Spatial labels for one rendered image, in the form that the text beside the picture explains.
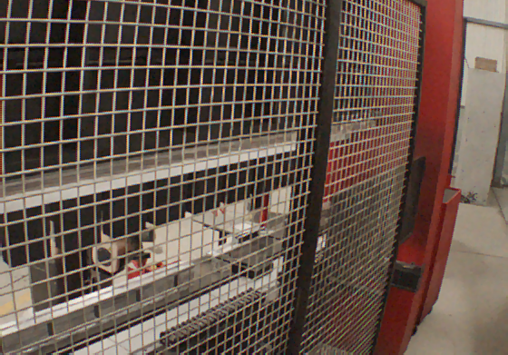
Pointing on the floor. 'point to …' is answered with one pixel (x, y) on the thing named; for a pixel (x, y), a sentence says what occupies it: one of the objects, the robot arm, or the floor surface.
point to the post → (312, 159)
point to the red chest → (439, 253)
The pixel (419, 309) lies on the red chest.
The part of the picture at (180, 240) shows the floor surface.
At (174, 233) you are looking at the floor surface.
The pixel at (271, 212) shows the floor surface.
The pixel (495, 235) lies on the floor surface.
